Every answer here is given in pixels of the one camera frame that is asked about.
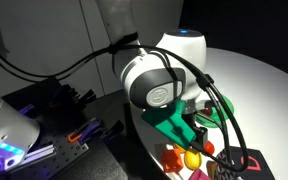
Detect orange toy cube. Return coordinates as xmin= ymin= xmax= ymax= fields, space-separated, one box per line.
xmin=160 ymin=148 xmax=185 ymax=174

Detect large black letter cube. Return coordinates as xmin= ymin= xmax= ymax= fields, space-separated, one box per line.
xmin=213 ymin=146 xmax=277 ymax=180

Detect black robot stand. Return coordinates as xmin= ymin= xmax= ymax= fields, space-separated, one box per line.
xmin=2 ymin=76 xmax=129 ymax=180

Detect green plastic bowl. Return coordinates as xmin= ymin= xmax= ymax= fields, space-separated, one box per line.
xmin=197 ymin=94 xmax=235 ymax=129

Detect purple plastic handle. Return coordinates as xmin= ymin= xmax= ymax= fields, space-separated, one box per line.
xmin=18 ymin=103 xmax=36 ymax=116

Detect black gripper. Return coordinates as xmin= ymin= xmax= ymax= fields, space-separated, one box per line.
xmin=183 ymin=112 xmax=208 ymax=144

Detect black velcro strap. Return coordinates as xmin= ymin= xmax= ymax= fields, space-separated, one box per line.
xmin=108 ymin=32 xmax=140 ymax=54

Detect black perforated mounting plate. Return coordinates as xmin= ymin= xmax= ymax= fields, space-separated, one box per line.
xmin=27 ymin=104 xmax=90 ymax=180

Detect silver aluminium extrusion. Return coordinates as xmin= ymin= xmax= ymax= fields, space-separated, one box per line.
xmin=20 ymin=143 xmax=58 ymax=166

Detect dark red toy plum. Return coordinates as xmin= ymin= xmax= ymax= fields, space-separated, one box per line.
xmin=201 ymin=107 xmax=214 ymax=117

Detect brown toy block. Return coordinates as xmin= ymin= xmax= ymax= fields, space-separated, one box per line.
xmin=205 ymin=160 xmax=218 ymax=180

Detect black clamp with orange tip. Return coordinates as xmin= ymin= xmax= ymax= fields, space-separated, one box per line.
xmin=48 ymin=84 xmax=77 ymax=110

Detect black purple spring clamp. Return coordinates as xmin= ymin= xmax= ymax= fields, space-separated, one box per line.
xmin=101 ymin=119 xmax=126 ymax=139

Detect black cable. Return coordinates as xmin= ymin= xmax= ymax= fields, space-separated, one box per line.
xmin=0 ymin=33 xmax=233 ymax=166
xmin=0 ymin=26 xmax=250 ymax=173

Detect small red toy tomato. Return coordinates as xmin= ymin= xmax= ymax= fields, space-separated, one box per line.
xmin=203 ymin=140 xmax=216 ymax=156

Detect purple clamp with orange tip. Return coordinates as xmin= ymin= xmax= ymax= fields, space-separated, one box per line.
xmin=67 ymin=119 xmax=102 ymax=144

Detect pink toy block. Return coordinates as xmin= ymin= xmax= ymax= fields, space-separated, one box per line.
xmin=188 ymin=168 xmax=212 ymax=180

